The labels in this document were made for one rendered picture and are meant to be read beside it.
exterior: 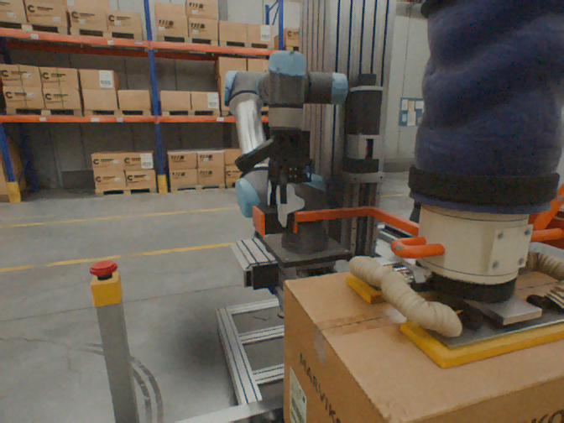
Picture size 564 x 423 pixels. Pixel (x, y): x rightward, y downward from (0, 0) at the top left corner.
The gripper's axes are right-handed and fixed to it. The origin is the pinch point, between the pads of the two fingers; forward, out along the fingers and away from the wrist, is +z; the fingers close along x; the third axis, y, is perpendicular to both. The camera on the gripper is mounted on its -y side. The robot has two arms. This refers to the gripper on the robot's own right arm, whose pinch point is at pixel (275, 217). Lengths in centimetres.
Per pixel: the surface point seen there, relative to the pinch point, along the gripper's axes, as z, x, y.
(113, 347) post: 42, 20, -42
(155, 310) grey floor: 123, 175, -45
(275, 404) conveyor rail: 61, 5, 2
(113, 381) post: 53, 19, -44
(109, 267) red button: 17.0, 20.8, -40.8
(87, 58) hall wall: -154, 807, -195
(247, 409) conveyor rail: 61, 6, -6
